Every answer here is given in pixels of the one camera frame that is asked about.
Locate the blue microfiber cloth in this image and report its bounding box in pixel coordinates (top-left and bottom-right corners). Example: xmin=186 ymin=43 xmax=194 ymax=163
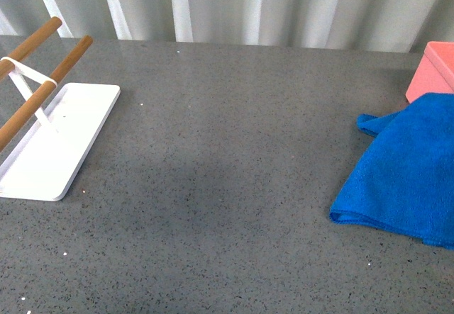
xmin=329 ymin=93 xmax=453 ymax=249

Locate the right wooden rack bar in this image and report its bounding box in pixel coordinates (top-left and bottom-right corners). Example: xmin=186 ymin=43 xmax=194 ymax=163
xmin=1 ymin=35 xmax=93 ymax=150

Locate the wooden rack bar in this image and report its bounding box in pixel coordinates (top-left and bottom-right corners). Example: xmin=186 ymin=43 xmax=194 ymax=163
xmin=7 ymin=16 xmax=62 ymax=62
xmin=1 ymin=35 xmax=93 ymax=150

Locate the white towel rack stand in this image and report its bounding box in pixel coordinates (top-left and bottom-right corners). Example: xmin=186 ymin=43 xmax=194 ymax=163
xmin=0 ymin=57 xmax=121 ymax=202

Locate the white pleated curtain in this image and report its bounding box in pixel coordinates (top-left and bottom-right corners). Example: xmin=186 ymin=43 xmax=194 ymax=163
xmin=1 ymin=0 xmax=453 ymax=52

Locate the pink plastic box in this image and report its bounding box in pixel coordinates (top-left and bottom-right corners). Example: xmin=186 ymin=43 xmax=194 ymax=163
xmin=405 ymin=41 xmax=454 ymax=103

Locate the left wooden rack bar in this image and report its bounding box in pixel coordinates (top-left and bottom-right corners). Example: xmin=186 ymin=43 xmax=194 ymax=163
xmin=7 ymin=16 xmax=62 ymax=62

